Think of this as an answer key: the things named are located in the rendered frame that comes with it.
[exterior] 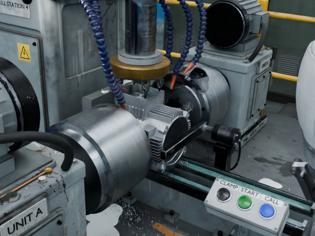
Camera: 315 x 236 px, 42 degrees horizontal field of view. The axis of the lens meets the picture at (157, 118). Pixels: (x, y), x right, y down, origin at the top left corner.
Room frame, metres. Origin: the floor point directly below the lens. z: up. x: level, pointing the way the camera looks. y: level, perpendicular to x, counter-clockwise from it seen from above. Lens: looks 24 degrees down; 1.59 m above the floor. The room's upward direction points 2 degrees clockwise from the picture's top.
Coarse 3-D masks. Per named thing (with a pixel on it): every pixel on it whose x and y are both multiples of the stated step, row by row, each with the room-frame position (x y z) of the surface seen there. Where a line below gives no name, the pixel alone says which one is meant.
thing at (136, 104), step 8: (128, 88) 1.23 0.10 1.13; (136, 88) 1.24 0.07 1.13; (152, 88) 1.21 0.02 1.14; (128, 96) 1.14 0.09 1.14; (136, 96) 1.18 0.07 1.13; (152, 96) 1.14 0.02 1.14; (160, 96) 1.17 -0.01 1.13; (128, 104) 1.14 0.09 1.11; (136, 104) 1.12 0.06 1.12; (144, 104) 1.11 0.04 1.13; (152, 104) 1.14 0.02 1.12; (136, 112) 1.12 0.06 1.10; (144, 112) 1.11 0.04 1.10; (144, 120) 1.11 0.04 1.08
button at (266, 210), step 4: (264, 204) 0.72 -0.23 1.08; (268, 204) 0.72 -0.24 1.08; (260, 208) 0.71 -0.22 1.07; (264, 208) 0.71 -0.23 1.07; (268, 208) 0.71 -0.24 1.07; (272, 208) 0.70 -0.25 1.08; (260, 212) 0.70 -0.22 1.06; (264, 212) 0.70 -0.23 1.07; (268, 212) 0.70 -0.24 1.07; (272, 212) 0.70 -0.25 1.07; (264, 216) 0.69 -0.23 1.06; (268, 216) 0.69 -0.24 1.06
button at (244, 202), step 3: (240, 198) 0.74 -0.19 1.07; (243, 198) 0.74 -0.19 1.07; (246, 198) 0.74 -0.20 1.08; (249, 198) 0.74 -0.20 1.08; (240, 201) 0.73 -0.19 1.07; (243, 201) 0.73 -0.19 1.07; (246, 201) 0.73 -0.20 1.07; (249, 201) 0.73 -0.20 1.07; (240, 204) 0.73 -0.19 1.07; (243, 204) 0.73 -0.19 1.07; (246, 204) 0.72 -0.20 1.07; (249, 204) 0.72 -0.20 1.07; (240, 207) 0.72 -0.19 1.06; (243, 207) 0.72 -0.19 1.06; (246, 207) 0.72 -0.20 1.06
